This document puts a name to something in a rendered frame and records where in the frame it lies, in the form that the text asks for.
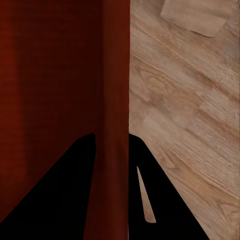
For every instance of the storage box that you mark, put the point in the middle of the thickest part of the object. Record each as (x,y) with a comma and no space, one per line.
(64,74)

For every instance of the standing mirror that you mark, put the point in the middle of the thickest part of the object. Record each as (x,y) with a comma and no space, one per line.
(205,17)

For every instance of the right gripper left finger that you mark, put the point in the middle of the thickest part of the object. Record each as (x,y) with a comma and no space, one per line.
(56,207)

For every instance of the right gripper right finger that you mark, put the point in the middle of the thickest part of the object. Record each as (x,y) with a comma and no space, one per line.
(174,220)

